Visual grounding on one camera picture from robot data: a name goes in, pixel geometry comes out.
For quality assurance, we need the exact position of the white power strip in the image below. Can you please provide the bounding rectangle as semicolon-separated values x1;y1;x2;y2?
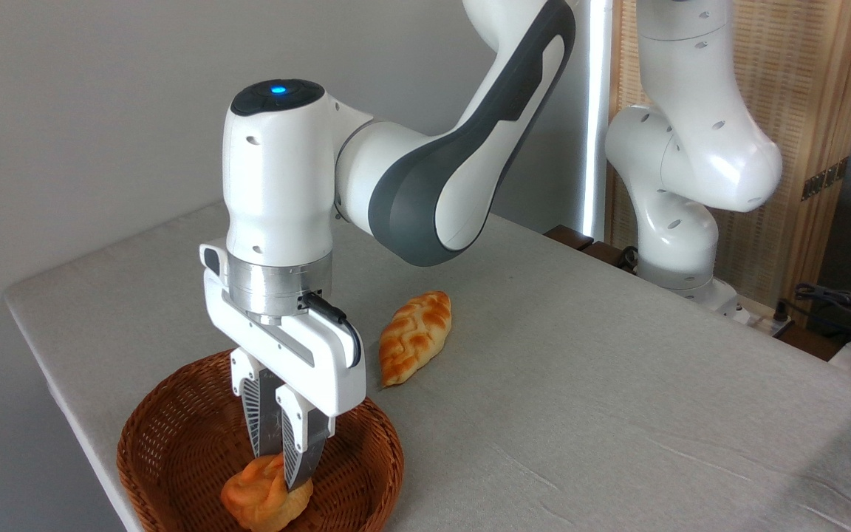
721;294;793;338

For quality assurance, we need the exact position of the grey tablecloth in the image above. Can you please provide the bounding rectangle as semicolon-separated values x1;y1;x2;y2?
3;199;851;532

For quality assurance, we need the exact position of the black cable bundle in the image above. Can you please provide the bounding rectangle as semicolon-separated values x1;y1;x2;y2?
775;283;851;349

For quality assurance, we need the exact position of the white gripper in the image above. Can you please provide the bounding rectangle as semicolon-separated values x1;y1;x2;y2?
200;242;366;491

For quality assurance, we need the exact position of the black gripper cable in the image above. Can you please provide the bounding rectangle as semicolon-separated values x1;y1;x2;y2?
299;291;363;369

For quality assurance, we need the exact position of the round orange bread bun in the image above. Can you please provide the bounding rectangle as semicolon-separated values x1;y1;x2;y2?
220;453;315;532

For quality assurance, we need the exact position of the dark wooden block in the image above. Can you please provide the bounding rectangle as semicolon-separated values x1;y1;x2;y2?
581;240;638;275
544;225;595;252

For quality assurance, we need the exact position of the dark metal screen hinge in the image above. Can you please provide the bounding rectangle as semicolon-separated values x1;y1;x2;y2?
800;157;850;202

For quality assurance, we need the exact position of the long braided bread loaf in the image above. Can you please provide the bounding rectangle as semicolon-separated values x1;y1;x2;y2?
379;290;453;387

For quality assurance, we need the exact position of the brown wicker basket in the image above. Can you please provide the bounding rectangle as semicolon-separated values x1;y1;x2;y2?
116;349;405;532

